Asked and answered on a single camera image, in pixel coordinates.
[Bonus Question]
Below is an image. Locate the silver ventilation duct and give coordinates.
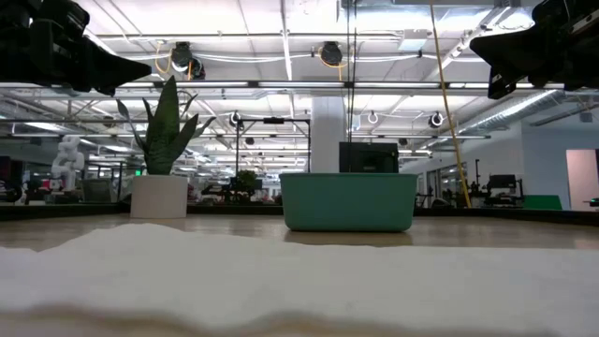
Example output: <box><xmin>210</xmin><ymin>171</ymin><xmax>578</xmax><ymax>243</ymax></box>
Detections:
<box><xmin>458</xmin><ymin>88</ymin><xmax>599</xmax><ymax>135</ymax></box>

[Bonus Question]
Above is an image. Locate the snake plant in white pot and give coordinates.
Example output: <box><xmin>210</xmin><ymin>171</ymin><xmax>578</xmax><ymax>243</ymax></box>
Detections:
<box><xmin>115</xmin><ymin>74</ymin><xmax>217</xmax><ymax>220</ymax></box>

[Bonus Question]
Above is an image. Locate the grey background bin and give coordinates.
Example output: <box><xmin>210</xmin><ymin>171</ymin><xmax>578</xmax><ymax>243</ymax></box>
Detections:
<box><xmin>81</xmin><ymin>178</ymin><xmax>114</xmax><ymax>204</ymax></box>

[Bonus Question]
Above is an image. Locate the small green background plant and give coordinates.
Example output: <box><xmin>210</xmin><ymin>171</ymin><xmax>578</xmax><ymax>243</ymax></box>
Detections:
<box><xmin>235</xmin><ymin>168</ymin><xmax>261</xmax><ymax>194</ymax></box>

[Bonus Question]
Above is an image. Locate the black monitor workstation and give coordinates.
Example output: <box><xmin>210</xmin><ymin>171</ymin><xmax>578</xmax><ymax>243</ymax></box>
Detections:
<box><xmin>484</xmin><ymin>173</ymin><xmax>526</xmax><ymax>207</ymax></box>

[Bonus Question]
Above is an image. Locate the green panel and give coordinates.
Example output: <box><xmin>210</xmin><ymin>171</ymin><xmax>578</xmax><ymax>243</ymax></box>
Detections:
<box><xmin>522</xmin><ymin>194</ymin><xmax>563</xmax><ymax>211</ymax></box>

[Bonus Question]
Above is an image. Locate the black aluminium table frame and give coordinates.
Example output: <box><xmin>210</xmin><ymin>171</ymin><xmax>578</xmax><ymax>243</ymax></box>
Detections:
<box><xmin>0</xmin><ymin>201</ymin><xmax>599</xmax><ymax>227</ymax></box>

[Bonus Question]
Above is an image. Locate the yellow cable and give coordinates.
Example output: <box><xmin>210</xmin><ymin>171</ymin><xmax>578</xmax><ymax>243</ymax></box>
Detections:
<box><xmin>429</xmin><ymin>0</ymin><xmax>473</xmax><ymax>209</ymax></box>

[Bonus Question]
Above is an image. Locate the white paper sheet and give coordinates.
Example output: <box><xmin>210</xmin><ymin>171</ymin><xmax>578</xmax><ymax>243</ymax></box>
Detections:
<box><xmin>0</xmin><ymin>222</ymin><xmax>599</xmax><ymax>337</ymax></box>

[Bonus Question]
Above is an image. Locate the white humanoid robot figure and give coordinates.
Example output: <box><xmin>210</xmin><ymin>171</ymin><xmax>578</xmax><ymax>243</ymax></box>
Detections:
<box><xmin>50</xmin><ymin>134</ymin><xmax>86</xmax><ymax>193</ymax></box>

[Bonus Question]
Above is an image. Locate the teal plastic tupperware container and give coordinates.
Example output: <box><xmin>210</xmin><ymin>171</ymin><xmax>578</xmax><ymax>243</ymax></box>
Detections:
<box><xmin>279</xmin><ymin>172</ymin><xmax>419</xmax><ymax>233</ymax></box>

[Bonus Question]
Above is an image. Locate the large ceiling cable reel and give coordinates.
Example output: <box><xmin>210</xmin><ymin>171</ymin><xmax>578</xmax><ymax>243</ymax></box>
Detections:
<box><xmin>169</xmin><ymin>40</ymin><xmax>207</xmax><ymax>81</ymax></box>
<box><xmin>319</xmin><ymin>40</ymin><xmax>344</xmax><ymax>67</ymax></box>

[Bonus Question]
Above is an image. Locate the pink door panel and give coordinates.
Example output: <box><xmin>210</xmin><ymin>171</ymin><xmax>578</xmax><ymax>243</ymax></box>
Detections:
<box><xmin>565</xmin><ymin>149</ymin><xmax>599</xmax><ymax>212</ymax></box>

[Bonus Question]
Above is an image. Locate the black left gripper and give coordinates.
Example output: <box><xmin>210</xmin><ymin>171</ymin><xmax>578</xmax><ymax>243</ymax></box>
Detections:
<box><xmin>0</xmin><ymin>0</ymin><xmax>153</xmax><ymax>97</ymax></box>

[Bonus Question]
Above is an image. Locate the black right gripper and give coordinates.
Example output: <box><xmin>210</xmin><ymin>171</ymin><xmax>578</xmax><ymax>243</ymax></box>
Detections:
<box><xmin>469</xmin><ymin>0</ymin><xmax>599</xmax><ymax>100</ymax></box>

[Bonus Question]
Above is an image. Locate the black rig frame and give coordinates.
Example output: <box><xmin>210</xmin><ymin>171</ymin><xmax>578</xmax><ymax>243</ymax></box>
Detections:
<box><xmin>235</xmin><ymin>116</ymin><xmax>312</xmax><ymax>175</ymax></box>

